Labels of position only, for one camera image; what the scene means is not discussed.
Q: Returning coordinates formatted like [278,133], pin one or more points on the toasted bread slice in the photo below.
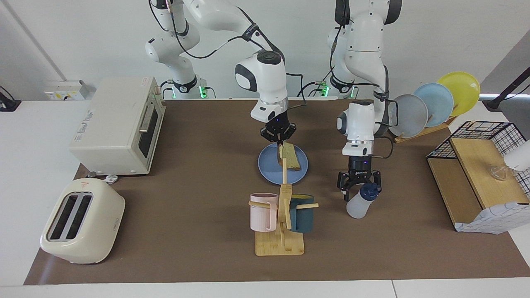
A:
[292,159]

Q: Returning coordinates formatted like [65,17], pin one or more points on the cream two-slot toaster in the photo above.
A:
[95,231]

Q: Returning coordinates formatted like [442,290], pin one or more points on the white checkered cloth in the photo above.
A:
[488,219]

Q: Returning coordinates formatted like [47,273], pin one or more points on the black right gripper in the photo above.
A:
[278,123]

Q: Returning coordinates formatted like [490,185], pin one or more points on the white toaster oven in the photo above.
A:
[112,124]

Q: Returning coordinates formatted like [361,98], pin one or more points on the wooden dish rack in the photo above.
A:
[439,126]

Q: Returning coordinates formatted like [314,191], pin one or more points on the light blue racked plate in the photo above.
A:
[441,103]

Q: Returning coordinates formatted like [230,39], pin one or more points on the dark teal mug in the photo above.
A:
[304,217]

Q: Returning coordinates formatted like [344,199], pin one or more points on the black desk clamp mount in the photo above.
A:
[8,103]

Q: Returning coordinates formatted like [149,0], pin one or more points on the white cylindrical object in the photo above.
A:
[519,157]

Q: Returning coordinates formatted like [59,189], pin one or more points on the clear drinking glass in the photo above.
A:
[498,173]

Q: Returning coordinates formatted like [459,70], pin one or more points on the yellow plate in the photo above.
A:
[463,89]

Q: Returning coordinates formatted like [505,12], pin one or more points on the brown table mat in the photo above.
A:
[198,215]

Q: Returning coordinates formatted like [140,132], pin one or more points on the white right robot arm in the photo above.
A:
[265,78]

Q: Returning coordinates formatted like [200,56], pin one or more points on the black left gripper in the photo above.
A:
[359,167]

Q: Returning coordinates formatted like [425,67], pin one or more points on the blue round dinner plate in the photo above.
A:
[269,167]

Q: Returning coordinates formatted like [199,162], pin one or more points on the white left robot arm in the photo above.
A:
[364,62]

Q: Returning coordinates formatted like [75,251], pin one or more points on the wooden mug tree rack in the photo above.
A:
[281,246]

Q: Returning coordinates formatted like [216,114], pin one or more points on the white wall power strip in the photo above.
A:
[66,90]

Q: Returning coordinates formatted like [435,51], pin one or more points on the pink ribbed mug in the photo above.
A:
[261,215]

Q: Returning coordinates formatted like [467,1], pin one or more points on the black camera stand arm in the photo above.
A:
[503,95]

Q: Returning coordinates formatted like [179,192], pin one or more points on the grey translucent plate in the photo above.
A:
[410,118]

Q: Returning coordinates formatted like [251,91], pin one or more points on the white navy-capped seasoning bottle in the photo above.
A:
[358,207]

